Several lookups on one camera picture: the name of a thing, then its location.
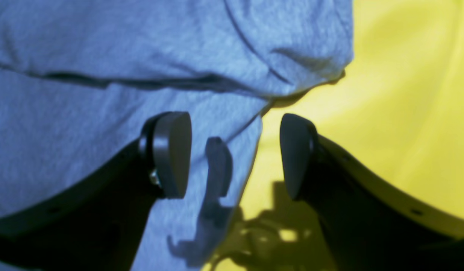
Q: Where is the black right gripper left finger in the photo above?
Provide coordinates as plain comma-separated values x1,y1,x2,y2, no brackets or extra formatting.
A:
0,111,191,271

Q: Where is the yellow table cloth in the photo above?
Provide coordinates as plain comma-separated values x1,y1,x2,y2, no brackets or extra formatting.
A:
203,0,464,271

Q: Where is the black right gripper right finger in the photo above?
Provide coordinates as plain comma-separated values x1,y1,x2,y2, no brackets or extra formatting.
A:
279,113,464,271

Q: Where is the grey t-shirt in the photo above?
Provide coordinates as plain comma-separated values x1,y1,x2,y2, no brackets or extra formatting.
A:
0,0,354,271

